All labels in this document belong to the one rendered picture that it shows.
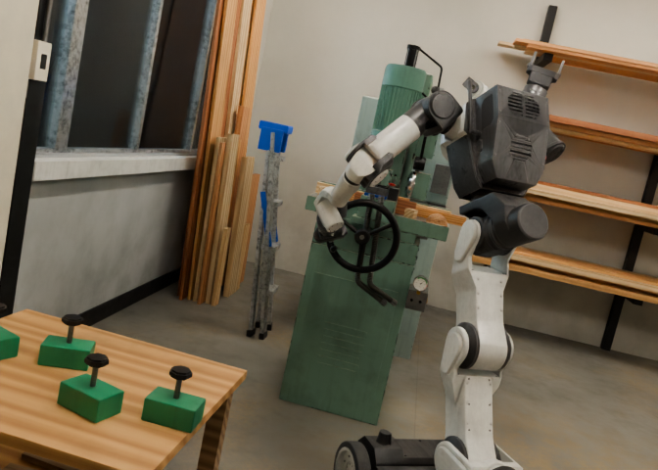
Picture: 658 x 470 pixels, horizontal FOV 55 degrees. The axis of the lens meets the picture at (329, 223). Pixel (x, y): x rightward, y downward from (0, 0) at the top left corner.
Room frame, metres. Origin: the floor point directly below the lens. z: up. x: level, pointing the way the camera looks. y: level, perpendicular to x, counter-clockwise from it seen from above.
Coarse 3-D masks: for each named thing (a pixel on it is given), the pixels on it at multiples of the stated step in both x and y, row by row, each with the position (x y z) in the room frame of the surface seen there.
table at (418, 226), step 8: (312, 200) 2.65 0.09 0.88; (312, 208) 2.65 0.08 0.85; (352, 208) 2.62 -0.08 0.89; (352, 216) 2.53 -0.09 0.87; (400, 216) 2.60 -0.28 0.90; (360, 224) 2.52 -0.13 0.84; (384, 224) 2.51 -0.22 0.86; (400, 224) 2.60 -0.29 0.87; (408, 224) 2.59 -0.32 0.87; (416, 224) 2.59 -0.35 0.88; (424, 224) 2.58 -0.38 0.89; (432, 224) 2.58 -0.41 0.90; (408, 232) 2.59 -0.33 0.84; (416, 232) 2.59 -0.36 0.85; (424, 232) 2.58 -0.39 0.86; (432, 232) 2.58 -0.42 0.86; (440, 232) 2.57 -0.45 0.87; (440, 240) 2.57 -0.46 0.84
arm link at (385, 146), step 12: (396, 120) 2.05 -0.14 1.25; (408, 120) 2.03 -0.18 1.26; (384, 132) 2.01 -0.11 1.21; (396, 132) 2.01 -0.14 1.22; (408, 132) 2.02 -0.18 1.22; (360, 144) 2.00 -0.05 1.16; (372, 144) 1.99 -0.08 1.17; (384, 144) 1.99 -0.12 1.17; (396, 144) 2.00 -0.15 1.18; (408, 144) 2.04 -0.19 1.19; (348, 156) 2.02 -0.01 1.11; (384, 156) 1.98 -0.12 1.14; (384, 168) 1.98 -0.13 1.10; (372, 180) 1.99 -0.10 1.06
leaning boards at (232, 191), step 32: (224, 0) 3.82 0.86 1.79; (256, 0) 4.38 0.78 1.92; (224, 32) 3.80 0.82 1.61; (256, 32) 4.44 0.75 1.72; (224, 64) 3.87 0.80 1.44; (256, 64) 4.54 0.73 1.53; (224, 96) 3.94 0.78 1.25; (224, 128) 4.13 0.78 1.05; (224, 160) 3.78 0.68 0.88; (192, 192) 3.82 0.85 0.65; (224, 192) 3.78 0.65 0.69; (256, 192) 4.46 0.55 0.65; (192, 224) 3.75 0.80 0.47; (224, 224) 3.86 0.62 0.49; (192, 256) 3.83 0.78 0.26; (224, 256) 3.79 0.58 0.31; (192, 288) 3.79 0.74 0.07; (224, 288) 4.00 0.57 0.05
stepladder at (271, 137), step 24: (264, 120) 3.41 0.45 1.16; (264, 144) 3.39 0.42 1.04; (264, 168) 3.39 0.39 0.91; (264, 192) 3.38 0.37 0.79; (264, 216) 3.38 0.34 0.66; (264, 240) 3.54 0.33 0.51; (264, 264) 3.36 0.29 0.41; (264, 288) 3.35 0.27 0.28; (264, 312) 3.36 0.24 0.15; (264, 336) 3.36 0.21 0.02
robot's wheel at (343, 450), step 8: (344, 448) 2.01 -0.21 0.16; (352, 448) 1.95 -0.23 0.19; (360, 448) 1.96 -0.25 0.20; (336, 456) 2.05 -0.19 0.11; (344, 456) 2.03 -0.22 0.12; (352, 456) 1.94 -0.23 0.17; (360, 456) 1.93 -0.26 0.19; (368, 456) 1.94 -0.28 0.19; (336, 464) 2.03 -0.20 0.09; (344, 464) 2.02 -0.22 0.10; (352, 464) 1.97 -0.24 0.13; (360, 464) 1.91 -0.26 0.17; (368, 464) 1.92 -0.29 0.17
